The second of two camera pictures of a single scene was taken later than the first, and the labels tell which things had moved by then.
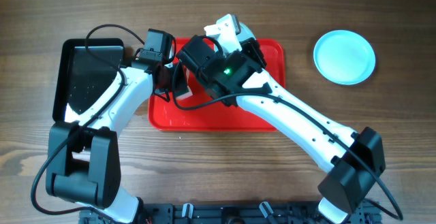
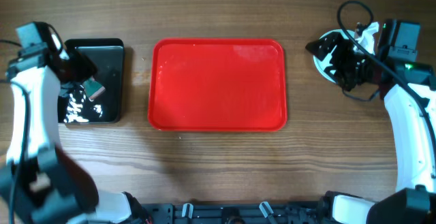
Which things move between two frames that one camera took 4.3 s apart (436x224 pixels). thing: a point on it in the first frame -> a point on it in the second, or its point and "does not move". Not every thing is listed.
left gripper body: x=179 y=82 -> x=76 y=73
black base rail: x=233 y=213 does not move
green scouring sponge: x=180 y=87 -> x=92 y=88
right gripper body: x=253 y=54 -> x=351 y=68
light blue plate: x=245 y=33 -> x=322 y=65
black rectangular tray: x=84 y=69 does not move
